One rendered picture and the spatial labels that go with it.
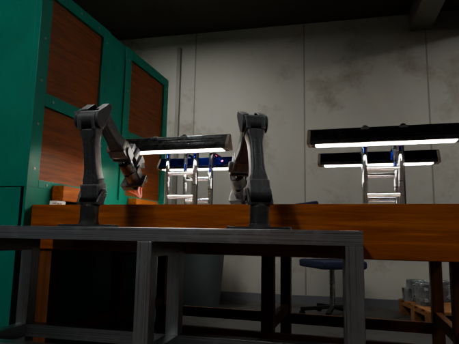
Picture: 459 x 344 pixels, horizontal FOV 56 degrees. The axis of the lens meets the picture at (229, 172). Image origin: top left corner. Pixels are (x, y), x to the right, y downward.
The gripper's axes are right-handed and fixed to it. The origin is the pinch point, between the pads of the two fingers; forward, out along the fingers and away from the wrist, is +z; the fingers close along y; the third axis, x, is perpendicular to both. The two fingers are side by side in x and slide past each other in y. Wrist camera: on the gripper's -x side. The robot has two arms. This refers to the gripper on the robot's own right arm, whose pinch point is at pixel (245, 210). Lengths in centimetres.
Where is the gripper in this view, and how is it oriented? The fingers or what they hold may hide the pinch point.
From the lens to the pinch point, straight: 187.7
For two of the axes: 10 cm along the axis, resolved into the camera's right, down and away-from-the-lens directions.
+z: 2.0, 7.5, 6.3
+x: -1.9, 6.6, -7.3
